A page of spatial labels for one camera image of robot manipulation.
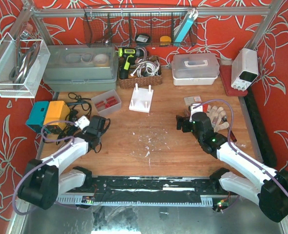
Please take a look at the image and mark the red notebook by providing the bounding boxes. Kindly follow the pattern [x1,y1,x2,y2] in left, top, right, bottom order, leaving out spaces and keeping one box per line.
[220,65,248,97]

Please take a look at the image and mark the white cables in basket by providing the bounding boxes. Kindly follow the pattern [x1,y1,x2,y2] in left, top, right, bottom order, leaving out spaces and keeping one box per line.
[130,60,161,78]

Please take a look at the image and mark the grey cables in box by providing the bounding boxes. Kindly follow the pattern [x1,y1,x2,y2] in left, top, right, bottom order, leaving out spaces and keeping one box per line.
[9,23,40,90]

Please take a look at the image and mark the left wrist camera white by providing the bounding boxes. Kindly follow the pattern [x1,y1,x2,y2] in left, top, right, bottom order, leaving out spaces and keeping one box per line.
[74,116,90,130]

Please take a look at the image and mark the clear spring bin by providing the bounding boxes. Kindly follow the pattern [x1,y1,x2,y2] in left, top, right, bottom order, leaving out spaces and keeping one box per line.
[91,90,122,117]

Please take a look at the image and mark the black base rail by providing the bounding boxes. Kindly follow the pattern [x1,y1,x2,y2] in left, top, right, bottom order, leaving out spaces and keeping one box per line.
[70,176,235,196]

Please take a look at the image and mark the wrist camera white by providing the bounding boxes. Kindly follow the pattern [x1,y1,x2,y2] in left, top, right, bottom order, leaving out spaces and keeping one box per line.
[189,103,204,116]
[74,116,90,130]

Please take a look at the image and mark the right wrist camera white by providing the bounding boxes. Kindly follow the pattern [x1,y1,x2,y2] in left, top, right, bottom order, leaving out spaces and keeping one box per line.
[189,103,204,116]

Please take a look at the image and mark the white peg board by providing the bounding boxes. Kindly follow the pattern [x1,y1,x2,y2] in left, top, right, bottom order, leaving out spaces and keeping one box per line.
[129,83,154,113]

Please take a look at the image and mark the yellow soldering station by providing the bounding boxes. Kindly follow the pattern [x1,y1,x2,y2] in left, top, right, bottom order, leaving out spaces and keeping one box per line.
[43,100,70,135]

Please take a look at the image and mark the black cable tray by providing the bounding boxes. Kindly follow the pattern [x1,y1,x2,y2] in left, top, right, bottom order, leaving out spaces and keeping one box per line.
[244,87,277,168]

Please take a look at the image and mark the teal box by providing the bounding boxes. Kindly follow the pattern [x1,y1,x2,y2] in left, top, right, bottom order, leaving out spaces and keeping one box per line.
[25,101,49,134]

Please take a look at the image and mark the black cables bundle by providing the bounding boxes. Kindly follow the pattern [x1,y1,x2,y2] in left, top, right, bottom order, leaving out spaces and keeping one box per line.
[42,92,96,144]

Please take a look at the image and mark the small drill bit case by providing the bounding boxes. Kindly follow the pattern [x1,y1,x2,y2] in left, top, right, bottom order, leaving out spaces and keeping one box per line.
[184,96,202,106]

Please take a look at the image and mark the white plastic storage box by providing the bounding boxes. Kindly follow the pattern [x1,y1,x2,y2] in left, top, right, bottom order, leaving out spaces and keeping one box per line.
[171,53,220,86]

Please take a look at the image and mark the wicker basket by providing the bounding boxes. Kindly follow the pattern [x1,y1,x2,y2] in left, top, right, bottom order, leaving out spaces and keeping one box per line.
[118,67,163,89]

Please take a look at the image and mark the grey plastic toolbox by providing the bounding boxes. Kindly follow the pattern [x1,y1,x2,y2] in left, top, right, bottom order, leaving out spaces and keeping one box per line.
[42,45,119,92]

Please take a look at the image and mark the work glove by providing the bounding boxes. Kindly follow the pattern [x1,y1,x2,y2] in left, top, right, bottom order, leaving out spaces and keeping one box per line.
[205,105,229,132]

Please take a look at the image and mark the green cordless drill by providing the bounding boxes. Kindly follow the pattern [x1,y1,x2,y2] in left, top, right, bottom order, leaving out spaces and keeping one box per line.
[118,47,146,79]

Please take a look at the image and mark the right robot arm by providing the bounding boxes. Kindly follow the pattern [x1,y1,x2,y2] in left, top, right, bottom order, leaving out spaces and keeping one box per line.
[176,112,288,222]

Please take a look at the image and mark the black tape measure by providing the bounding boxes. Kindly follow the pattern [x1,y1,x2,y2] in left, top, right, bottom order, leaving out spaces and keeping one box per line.
[135,34,151,46]

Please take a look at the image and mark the black wire basket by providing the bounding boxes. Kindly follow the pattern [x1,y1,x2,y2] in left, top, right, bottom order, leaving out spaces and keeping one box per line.
[83,4,197,47]

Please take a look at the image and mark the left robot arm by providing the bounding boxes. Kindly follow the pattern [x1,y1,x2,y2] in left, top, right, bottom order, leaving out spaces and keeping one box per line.
[13,116,111,210]

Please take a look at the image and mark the yellow tape measure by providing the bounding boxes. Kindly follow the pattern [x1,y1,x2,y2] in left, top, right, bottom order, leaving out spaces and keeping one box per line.
[160,36,172,47]

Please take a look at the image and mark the blue white hex key set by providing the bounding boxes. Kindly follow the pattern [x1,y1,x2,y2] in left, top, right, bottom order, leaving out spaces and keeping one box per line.
[173,8,199,46]

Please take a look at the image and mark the white power supply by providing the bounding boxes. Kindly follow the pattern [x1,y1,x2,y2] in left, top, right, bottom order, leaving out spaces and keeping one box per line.
[231,48,258,91]

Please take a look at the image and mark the clear acrylic box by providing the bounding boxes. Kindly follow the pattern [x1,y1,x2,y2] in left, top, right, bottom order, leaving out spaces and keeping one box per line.
[0,33,50,98]

